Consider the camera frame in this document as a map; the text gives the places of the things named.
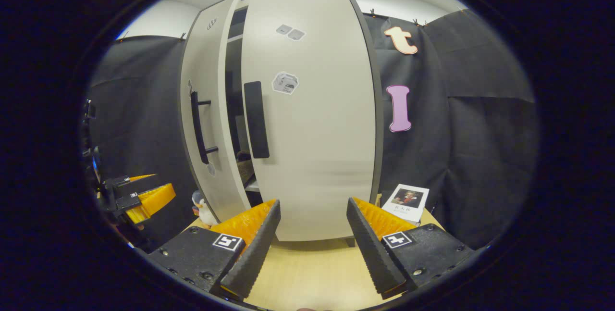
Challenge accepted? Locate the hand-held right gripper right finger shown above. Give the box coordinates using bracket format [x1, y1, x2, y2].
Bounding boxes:
[346, 197, 475, 301]

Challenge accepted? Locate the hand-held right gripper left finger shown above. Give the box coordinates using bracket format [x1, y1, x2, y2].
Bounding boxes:
[148, 199, 282, 300]

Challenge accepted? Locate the brown fuzzy shoe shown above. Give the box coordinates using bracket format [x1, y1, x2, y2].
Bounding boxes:
[235, 151, 256, 187]

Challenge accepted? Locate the white shoe cabinet door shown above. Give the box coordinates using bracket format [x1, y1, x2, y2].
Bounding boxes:
[180, 0, 253, 224]
[240, 0, 378, 242]

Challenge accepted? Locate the white shoe cabinet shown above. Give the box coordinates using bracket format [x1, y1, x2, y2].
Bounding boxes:
[180, 0, 385, 248]

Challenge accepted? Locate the white portrait book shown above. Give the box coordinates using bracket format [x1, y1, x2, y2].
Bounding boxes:
[381, 184, 430, 227]

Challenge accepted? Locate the white penguin toy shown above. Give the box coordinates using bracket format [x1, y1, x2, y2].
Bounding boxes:
[192, 190, 218, 229]

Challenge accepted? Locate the black bar door handle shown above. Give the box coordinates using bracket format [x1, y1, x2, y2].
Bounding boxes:
[190, 90, 220, 165]

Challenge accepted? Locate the black flat door handle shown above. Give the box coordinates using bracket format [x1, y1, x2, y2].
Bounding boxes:
[243, 80, 271, 160]

